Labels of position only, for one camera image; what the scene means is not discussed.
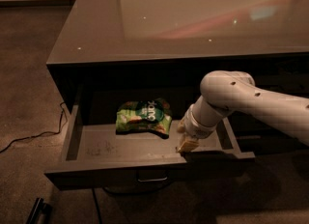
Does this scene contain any dark grey drawer cabinet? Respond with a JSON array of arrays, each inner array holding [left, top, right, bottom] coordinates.
[[45, 0, 309, 158]]

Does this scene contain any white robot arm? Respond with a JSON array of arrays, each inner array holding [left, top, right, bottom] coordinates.
[[178, 70, 309, 153]]

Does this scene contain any black metal object on floor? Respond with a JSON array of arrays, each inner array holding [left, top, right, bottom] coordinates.
[[26, 198, 52, 224]]

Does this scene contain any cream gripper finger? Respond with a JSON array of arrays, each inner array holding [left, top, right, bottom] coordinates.
[[177, 134, 199, 153]]

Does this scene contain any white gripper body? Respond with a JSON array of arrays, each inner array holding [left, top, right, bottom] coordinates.
[[177, 104, 222, 139]]

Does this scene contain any dark grey drawer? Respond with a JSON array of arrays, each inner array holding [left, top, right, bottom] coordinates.
[[45, 86, 255, 190]]

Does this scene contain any thin black floor cable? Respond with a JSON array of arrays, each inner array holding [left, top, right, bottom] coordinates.
[[0, 101, 70, 154]]

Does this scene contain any green snack bag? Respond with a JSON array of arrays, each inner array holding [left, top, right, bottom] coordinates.
[[116, 98, 172, 139]]

